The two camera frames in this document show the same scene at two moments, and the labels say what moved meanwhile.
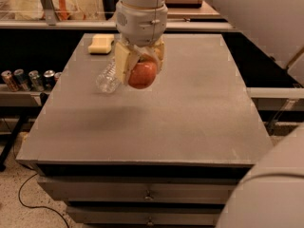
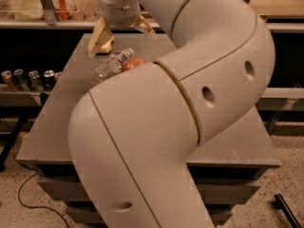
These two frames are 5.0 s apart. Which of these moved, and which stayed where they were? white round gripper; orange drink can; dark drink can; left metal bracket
Moved: white round gripper
Stayed: left metal bracket; dark drink can; orange drink can
